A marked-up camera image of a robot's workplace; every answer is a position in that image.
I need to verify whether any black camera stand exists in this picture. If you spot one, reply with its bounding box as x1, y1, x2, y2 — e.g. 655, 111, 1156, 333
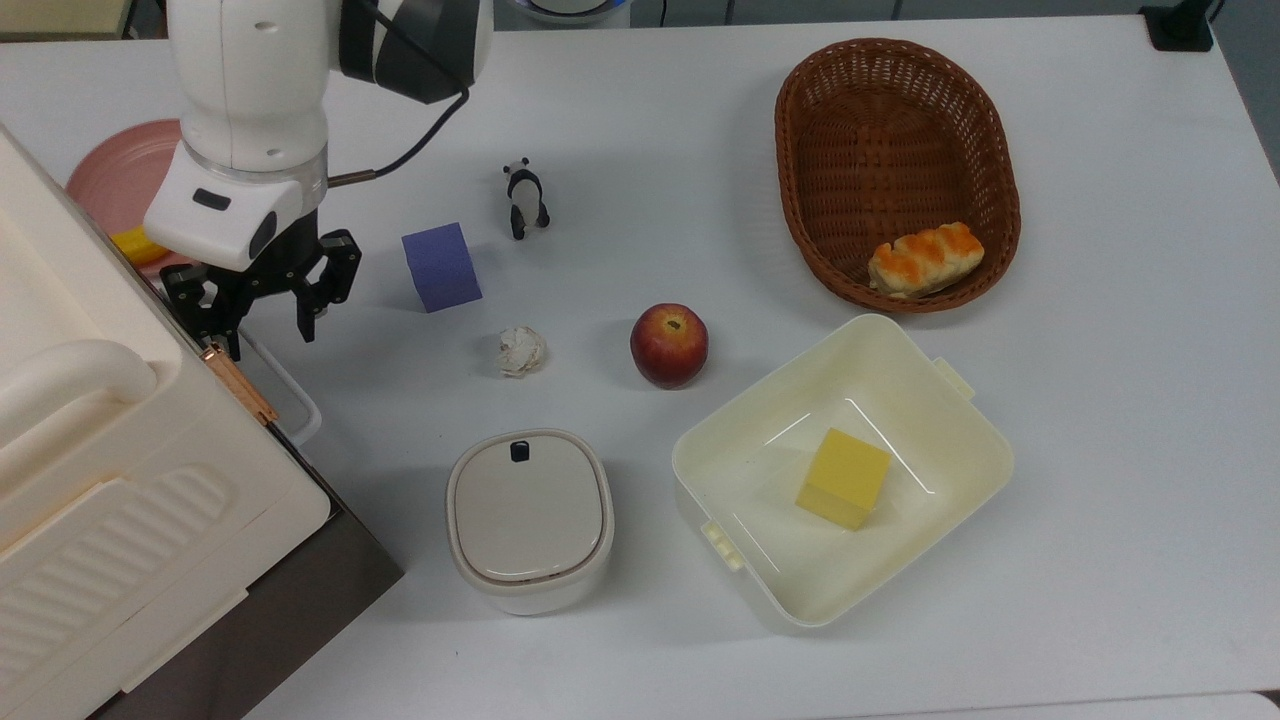
1140, 0, 1226, 53

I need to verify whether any crumpled white paper ball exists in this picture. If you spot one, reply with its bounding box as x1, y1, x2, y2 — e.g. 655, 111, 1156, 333
496, 326, 548, 378

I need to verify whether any white lidded trash can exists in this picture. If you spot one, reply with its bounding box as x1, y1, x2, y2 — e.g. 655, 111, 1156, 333
446, 429, 616, 616

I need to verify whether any red apple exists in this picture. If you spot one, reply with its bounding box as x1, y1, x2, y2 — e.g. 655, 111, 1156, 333
630, 303, 710, 390

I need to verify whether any dark wooden drawer cabinet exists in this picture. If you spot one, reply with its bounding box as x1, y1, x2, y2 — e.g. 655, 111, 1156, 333
90, 495, 406, 720

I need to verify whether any orange glazed bread loaf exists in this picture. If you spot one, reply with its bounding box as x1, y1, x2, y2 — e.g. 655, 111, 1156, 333
867, 221, 986, 300

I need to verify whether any pink plate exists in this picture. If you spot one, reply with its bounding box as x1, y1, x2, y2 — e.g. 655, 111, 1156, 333
66, 119, 196, 273

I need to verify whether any yellow banana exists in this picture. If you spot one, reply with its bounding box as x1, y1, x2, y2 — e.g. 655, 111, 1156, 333
110, 228, 171, 267

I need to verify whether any panda figurine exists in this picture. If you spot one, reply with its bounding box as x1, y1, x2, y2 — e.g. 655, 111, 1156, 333
503, 157, 551, 241

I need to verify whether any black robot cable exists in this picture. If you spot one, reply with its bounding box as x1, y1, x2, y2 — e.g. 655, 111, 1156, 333
328, 88, 473, 189

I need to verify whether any copper door handle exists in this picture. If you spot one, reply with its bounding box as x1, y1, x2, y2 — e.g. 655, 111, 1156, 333
200, 343, 280, 426

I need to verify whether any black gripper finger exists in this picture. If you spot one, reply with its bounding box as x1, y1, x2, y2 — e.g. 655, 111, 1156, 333
160, 262, 246, 361
295, 230, 363, 344

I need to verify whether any yellow block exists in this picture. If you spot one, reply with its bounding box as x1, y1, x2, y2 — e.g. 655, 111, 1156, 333
795, 428, 893, 532

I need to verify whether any brown wicker basket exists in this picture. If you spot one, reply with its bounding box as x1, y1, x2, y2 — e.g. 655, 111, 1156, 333
774, 38, 1022, 314

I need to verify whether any cream open plastic container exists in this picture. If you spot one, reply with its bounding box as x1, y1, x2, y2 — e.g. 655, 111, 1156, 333
672, 313, 1015, 629

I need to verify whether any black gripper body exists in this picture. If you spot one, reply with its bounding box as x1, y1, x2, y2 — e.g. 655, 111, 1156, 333
215, 215, 331, 301

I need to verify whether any cream plastic storage box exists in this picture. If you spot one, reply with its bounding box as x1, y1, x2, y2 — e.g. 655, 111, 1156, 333
0, 125, 333, 720

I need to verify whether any purple cube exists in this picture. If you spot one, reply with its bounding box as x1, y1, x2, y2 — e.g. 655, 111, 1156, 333
402, 222, 484, 314

